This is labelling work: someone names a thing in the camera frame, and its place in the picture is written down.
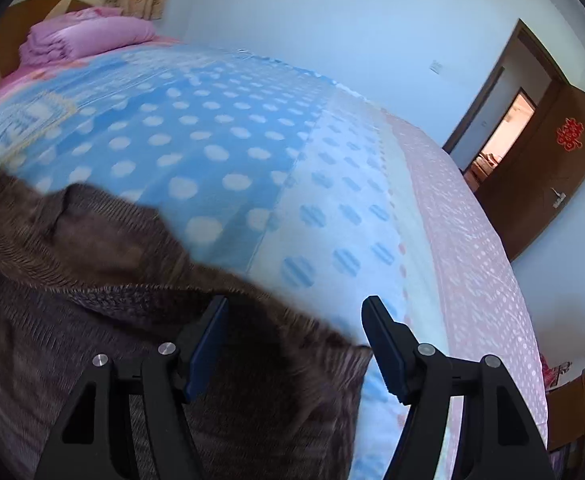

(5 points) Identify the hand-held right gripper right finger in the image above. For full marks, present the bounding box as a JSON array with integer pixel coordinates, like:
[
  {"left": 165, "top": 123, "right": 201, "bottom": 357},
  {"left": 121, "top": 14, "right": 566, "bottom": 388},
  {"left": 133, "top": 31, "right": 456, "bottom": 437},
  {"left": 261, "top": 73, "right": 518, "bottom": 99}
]
[{"left": 361, "top": 296, "right": 555, "bottom": 480}]

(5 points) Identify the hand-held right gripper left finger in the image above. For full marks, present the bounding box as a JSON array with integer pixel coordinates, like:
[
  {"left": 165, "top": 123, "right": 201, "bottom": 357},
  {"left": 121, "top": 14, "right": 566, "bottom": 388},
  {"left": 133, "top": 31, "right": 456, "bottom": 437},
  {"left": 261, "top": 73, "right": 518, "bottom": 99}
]
[{"left": 35, "top": 296, "right": 230, "bottom": 480}]

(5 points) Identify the brown knitted sweater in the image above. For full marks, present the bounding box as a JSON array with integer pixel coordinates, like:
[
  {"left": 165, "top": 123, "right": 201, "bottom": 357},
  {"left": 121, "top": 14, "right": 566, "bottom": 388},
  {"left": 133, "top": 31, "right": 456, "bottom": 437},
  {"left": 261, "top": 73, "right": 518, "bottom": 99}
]
[{"left": 0, "top": 160, "right": 375, "bottom": 480}]

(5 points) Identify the red patterned cloth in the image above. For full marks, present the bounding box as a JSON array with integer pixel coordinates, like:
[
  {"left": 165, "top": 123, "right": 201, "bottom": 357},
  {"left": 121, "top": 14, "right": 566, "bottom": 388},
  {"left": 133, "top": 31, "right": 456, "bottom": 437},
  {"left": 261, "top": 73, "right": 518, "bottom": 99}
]
[{"left": 539, "top": 352, "right": 573, "bottom": 391}]

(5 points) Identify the wooden cabinet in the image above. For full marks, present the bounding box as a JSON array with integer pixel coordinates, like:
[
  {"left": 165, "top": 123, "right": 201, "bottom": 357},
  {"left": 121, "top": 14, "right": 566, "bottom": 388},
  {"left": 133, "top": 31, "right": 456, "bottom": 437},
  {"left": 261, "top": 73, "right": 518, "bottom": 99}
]
[{"left": 547, "top": 355, "right": 585, "bottom": 452}]

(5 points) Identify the bed with dotted sheet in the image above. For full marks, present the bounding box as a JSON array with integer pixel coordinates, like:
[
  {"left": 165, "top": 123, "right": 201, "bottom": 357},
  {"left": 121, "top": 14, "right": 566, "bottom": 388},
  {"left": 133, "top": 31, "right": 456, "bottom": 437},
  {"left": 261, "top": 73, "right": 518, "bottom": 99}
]
[{"left": 0, "top": 35, "right": 550, "bottom": 480}]

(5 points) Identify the brown wooden door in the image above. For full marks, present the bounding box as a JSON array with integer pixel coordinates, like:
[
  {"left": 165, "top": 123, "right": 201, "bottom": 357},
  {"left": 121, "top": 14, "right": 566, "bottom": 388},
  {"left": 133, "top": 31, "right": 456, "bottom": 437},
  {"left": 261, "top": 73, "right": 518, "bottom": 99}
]
[{"left": 475, "top": 82, "right": 585, "bottom": 263}]

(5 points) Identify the red paper door decoration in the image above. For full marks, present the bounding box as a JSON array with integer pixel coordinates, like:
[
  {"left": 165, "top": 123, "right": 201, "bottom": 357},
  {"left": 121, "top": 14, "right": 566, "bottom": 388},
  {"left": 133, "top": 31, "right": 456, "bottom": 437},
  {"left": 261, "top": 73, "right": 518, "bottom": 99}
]
[{"left": 555, "top": 117, "right": 584, "bottom": 152}]

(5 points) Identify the folded pink blanket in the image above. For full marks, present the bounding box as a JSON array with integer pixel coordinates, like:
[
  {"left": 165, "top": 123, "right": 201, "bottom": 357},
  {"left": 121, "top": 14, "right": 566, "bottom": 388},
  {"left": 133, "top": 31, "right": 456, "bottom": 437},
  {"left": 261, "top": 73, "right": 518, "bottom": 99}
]
[{"left": 19, "top": 7, "right": 157, "bottom": 66}]

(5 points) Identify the brown door frame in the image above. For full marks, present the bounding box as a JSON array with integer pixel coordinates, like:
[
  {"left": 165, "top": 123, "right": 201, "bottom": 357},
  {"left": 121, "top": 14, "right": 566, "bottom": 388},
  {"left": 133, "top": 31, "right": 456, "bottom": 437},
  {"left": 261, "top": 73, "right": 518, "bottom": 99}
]
[{"left": 442, "top": 19, "right": 571, "bottom": 186}]

